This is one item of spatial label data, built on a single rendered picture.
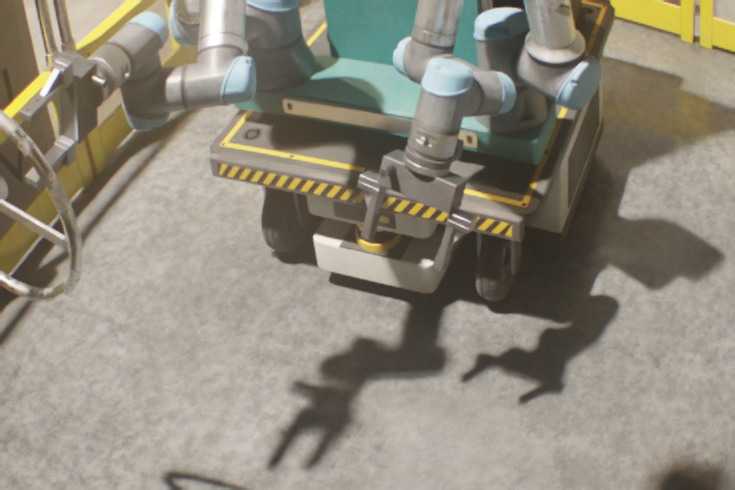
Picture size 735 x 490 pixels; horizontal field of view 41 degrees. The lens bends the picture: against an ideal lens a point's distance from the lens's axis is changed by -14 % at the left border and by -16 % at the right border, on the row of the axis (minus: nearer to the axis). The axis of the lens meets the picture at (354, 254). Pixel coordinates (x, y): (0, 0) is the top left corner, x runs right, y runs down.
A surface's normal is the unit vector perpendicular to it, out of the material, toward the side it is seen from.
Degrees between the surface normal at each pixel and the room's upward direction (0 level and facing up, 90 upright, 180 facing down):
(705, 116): 0
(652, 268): 0
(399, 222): 90
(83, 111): 104
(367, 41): 90
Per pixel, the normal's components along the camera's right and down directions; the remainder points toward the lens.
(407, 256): -0.10, -0.73
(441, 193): -0.47, 0.30
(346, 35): -0.40, 0.65
